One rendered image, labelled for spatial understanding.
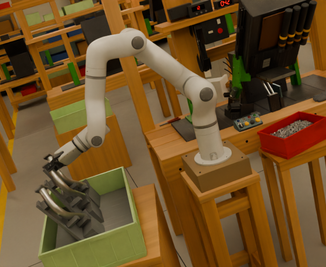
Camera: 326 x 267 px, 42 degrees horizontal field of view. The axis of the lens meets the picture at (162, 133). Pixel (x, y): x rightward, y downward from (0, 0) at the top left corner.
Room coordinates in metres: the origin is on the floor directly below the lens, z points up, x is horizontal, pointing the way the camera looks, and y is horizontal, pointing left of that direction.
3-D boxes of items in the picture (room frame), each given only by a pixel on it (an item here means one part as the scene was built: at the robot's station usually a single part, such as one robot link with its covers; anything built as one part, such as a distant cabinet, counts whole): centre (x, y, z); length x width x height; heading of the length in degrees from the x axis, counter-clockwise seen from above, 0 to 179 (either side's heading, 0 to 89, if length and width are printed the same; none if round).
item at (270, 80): (2.56, -0.74, 1.11); 0.39 x 0.16 x 0.03; 7
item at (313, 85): (2.65, -0.65, 0.89); 1.10 x 0.42 x 0.02; 97
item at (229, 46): (3.01, -0.60, 1.23); 1.30 x 0.05 x 0.09; 97
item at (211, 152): (1.96, -0.21, 1.04); 0.19 x 0.19 x 0.18
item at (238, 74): (2.58, -0.58, 1.17); 0.13 x 0.12 x 0.20; 97
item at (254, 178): (1.96, -0.21, 0.83); 0.32 x 0.32 x 0.04; 9
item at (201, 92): (1.92, -0.22, 1.25); 0.19 x 0.12 x 0.24; 10
